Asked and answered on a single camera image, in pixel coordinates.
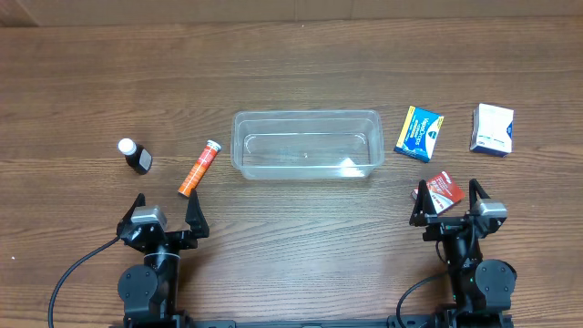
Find white blue medicine box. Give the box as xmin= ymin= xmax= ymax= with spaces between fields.
xmin=469 ymin=103 xmax=514 ymax=157

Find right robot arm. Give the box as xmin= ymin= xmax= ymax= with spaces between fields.
xmin=395 ymin=179 xmax=517 ymax=328

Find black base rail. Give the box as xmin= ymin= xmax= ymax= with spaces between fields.
xmin=108 ymin=313 xmax=516 ymax=328

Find red white medicine box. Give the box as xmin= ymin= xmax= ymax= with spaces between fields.
xmin=426 ymin=170 xmax=465 ymax=214

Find clear plastic container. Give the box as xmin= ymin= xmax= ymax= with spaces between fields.
xmin=230 ymin=109 xmax=384 ymax=179

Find dark brown medicine bottle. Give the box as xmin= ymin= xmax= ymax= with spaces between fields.
xmin=118 ymin=138 xmax=152 ymax=175

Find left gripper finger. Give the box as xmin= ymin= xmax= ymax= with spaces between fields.
xmin=120 ymin=193 xmax=146 ymax=223
xmin=185 ymin=190 xmax=210 ymax=239

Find blue yellow VapoDrops box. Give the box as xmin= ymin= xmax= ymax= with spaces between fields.
xmin=394 ymin=106 xmax=445 ymax=162

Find orange tablet tube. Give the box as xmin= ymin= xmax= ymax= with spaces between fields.
xmin=178 ymin=139 xmax=221 ymax=198

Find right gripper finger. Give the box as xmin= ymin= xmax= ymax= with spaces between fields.
xmin=409 ymin=179 xmax=437 ymax=227
xmin=468 ymin=179 xmax=490 ymax=205

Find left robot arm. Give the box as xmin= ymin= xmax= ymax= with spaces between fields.
xmin=117 ymin=191 xmax=210 ymax=327

